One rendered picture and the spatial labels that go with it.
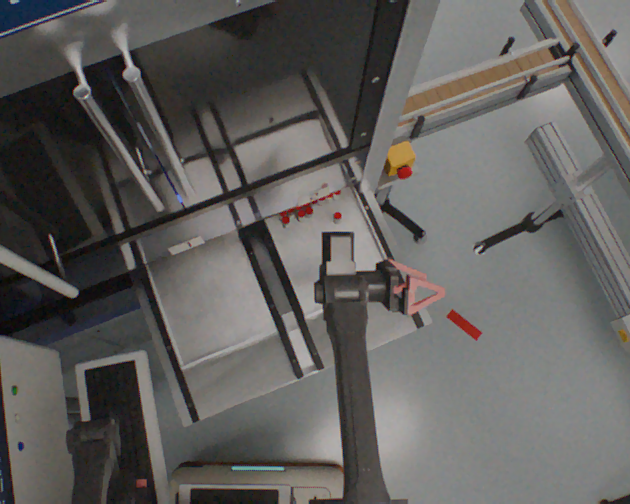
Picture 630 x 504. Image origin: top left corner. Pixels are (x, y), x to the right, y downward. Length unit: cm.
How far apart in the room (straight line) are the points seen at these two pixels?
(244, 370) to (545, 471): 147
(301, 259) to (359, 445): 85
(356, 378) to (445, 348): 166
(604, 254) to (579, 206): 18
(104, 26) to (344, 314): 52
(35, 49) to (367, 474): 66
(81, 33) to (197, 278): 98
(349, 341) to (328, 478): 131
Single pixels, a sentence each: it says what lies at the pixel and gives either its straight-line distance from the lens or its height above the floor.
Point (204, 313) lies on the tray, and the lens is 159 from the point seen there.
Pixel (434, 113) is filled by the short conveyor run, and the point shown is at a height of 93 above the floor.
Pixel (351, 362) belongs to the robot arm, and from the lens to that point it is 88.
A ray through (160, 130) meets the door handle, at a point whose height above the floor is 170.
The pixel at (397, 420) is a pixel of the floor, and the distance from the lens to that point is 246.
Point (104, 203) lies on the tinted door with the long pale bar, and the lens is 116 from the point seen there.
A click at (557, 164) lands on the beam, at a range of 225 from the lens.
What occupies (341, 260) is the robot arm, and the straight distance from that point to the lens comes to 100.
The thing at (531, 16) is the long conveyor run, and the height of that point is 88.
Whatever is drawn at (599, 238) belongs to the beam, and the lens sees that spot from 221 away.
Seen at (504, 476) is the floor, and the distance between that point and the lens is 258.
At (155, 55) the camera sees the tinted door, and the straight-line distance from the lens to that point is 82.
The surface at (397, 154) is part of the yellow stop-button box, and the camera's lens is 156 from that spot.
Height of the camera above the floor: 243
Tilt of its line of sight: 75 degrees down
